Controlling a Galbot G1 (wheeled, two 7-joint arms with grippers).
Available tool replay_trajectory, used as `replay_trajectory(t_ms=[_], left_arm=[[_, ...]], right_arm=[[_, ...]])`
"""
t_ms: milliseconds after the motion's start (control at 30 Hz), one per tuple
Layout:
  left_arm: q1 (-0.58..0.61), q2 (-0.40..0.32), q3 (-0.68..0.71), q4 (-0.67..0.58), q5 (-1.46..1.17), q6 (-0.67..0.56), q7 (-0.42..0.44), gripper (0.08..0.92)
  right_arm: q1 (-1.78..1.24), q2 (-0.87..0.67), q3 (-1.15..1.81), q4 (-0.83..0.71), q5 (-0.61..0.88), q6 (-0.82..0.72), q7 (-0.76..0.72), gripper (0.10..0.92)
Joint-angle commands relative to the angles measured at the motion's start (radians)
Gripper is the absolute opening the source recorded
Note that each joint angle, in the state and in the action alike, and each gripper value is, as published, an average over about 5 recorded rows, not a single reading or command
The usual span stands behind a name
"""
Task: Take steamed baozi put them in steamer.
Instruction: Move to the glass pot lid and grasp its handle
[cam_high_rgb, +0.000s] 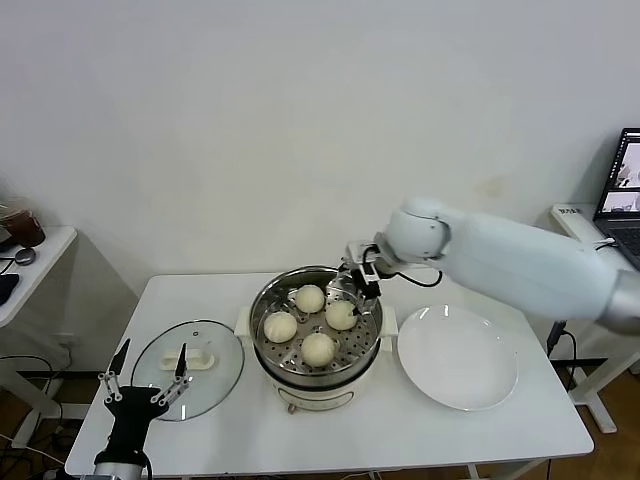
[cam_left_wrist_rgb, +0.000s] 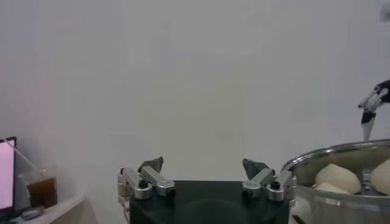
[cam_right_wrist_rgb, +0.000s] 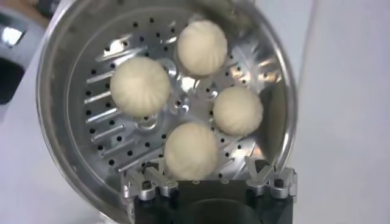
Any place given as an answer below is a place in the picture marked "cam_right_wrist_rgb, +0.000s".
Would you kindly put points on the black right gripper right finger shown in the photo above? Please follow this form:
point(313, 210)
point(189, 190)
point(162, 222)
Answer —
point(268, 182)

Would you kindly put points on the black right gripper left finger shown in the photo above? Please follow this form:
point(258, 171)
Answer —
point(149, 182)

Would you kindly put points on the white steamed baozi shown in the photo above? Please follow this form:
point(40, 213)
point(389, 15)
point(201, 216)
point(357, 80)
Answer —
point(202, 47)
point(237, 111)
point(140, 86)
point(190, 150)

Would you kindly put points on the perforated steel steamer basket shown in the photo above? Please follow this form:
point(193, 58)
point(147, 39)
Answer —
point(269, 100)

